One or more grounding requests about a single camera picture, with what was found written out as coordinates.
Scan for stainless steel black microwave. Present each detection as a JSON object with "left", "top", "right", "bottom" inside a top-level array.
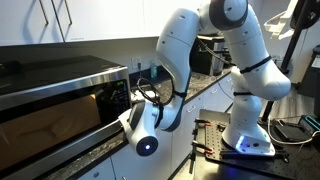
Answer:
[{"left": 0, "top": 55, "right": 131, "bottom": 180}]

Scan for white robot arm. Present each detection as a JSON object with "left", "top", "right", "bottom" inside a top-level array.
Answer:
[{"left": 119, "top": 0, "right": 291, "bottom": 157}]

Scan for white lower cabinet drawer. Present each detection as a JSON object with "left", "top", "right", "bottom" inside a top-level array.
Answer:
[{"left": 171, "top": 96, "right": 202, "bottom": 172}]

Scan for black coffee machine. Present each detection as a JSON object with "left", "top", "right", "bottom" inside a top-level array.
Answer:
[{"left": 190, "top": 35, "right": 227, "bottom": 76}]

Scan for black box on floor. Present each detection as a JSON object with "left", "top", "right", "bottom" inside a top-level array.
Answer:
[{"left": 273, "top": 115, "right": 320, "bottom": 142}]

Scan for white upper cabinets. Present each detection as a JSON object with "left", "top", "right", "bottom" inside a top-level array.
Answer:
[{"left": 0, "top": 0, "right": 209, "bottom": 46}]

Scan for black tripod stand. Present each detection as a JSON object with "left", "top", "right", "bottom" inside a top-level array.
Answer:
[{"left": 259, "top": 0, "right": 320, "bottom": 123}]

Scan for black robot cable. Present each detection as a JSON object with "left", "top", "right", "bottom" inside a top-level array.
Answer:
[{"left": 135, "top": 77, "right": 176, "bottom": 108}]

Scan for silver drawer handle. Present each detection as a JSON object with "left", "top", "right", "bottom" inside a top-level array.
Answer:
[{"left": 186, "top": 106, "right": 196, "bottom": 113}]

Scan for white wall outlet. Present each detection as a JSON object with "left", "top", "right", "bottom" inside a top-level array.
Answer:
[{"left": 131, "top": 57, "right": 141, "bottom": 69}]

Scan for orange handled clamp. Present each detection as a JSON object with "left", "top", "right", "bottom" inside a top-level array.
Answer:
[
  {"left": 194, "top": 118, "right": 212, "bottom": 126},
  {"left": 191, "top": 140, "right": 214, "bottom": 154}
]

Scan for orange handled clamp lower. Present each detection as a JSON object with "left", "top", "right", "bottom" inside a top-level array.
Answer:
[{"left": 191, "top": 140, "right": 214, "bottom": 154}]

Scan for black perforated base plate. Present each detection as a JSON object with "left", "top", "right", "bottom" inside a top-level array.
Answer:
[{"left": 194, "top": 110, "right": 320, "bottom": 180}]

